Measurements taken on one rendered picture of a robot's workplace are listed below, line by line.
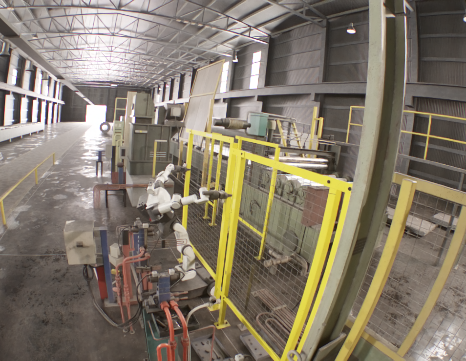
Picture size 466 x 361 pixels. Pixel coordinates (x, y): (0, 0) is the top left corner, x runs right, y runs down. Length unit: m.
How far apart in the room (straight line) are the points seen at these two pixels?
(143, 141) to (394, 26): 6.00
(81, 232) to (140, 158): 4.24
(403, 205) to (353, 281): 0.50
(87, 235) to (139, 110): 4.45
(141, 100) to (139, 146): 1.16
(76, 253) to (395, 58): 2.88
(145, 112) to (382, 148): 5.94
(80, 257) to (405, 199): 2.65
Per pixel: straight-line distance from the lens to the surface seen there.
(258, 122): 4.68
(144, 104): 6.56
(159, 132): 6.59
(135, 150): 6.54
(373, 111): 1.00
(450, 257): 1.26
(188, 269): 3.11
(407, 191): 1.06
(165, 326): 1.84
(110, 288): 3.01
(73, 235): 2.64
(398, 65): 1.26
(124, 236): 2.67
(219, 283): 2.71
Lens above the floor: 2.05
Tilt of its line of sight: 12 degrees down
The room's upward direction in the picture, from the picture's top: 7 degrees clockwise
